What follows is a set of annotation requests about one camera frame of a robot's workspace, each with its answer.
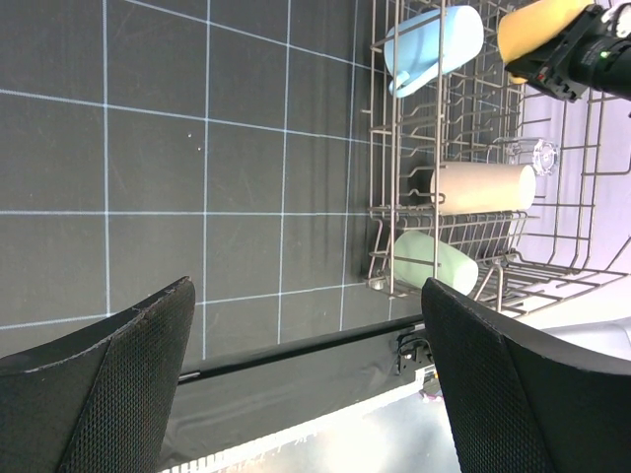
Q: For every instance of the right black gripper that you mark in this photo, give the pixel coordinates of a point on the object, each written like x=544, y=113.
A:
x=557, y=59

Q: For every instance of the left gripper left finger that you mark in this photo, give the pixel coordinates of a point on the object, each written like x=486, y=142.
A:
x=98, y=399

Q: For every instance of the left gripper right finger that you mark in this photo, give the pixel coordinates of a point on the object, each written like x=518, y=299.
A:
x=521, y=400

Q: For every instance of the yellow mug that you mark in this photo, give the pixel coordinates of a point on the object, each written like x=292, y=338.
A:
x=532, y=29

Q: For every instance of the clear glass tumbler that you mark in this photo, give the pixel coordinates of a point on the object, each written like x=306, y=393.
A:
x=542, y=155

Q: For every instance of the light blue mug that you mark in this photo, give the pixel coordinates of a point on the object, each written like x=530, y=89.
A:
x=419, y=49

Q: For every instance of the beige paper cup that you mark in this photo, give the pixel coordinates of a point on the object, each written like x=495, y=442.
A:
x=469, y=188

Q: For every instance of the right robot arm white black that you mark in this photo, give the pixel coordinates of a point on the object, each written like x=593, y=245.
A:
x=562, y=48

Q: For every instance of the black grid mat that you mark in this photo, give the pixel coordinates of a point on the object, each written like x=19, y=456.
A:
x=225, y=141

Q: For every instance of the grey wire dish rack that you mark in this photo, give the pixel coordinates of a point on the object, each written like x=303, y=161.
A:
x=495, y=130

